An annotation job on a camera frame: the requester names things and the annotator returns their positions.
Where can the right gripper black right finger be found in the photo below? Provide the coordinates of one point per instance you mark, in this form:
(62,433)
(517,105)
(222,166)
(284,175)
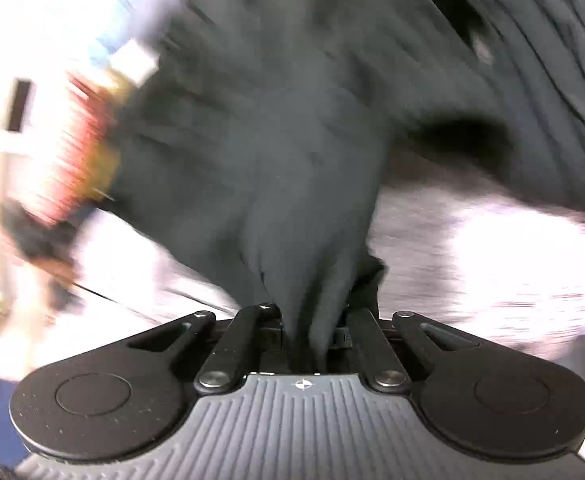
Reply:
(480,396)

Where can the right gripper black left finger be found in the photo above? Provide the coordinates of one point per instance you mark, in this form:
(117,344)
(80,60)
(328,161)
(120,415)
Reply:
(119,400)

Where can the black large jacket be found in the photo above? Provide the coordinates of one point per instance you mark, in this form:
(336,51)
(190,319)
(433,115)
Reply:
(257,152)

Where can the yellow folded cloth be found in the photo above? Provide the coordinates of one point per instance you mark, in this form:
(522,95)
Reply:
(103,159)

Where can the red patterned folded cloth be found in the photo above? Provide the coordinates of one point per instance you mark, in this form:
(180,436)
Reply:
(65,123)

